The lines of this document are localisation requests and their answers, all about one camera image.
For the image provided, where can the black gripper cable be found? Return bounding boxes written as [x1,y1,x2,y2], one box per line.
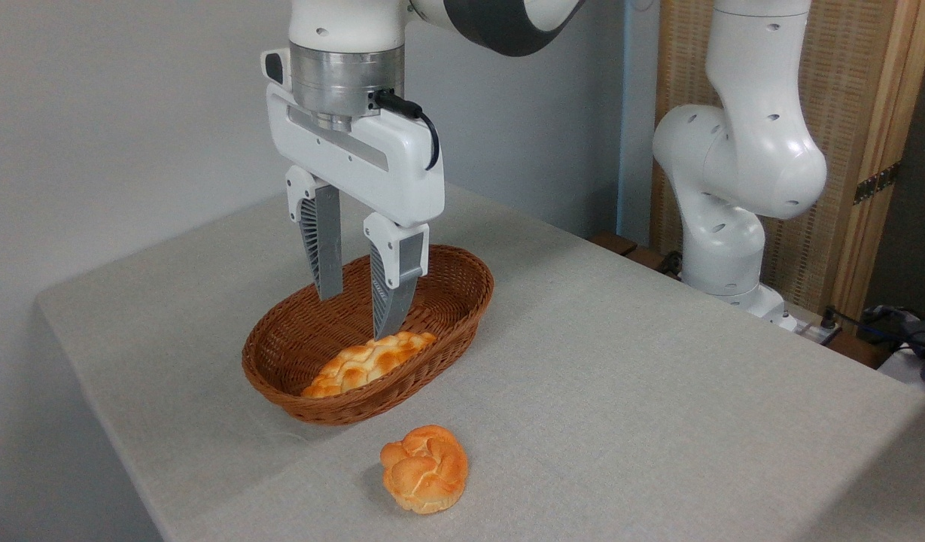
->
[375,89,441,172]

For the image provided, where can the long braided bread loaf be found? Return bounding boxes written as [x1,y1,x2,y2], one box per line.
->
[301,330,438,399]

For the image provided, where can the dark brown wooden ledge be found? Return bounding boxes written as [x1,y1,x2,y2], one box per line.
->
[588,231,685,281]

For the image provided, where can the brown oval wicker basket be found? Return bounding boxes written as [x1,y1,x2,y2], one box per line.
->
[242,244,495,427]

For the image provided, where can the wooden woven folding screen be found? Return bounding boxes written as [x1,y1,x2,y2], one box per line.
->
[650,0,925,324]

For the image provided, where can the round knotted bread roll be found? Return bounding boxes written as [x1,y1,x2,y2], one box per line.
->
[379,425,470,516]

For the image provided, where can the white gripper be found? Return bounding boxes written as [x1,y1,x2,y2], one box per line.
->
[260,48,446,342]

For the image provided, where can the dark grey bag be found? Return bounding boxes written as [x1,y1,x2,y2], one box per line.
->
[860,304,925,391]

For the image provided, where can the dark metal screen hinge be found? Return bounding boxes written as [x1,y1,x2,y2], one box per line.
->
[853,161,902,206]

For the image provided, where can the black power cable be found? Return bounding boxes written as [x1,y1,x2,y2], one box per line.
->
[819,304,911,349]

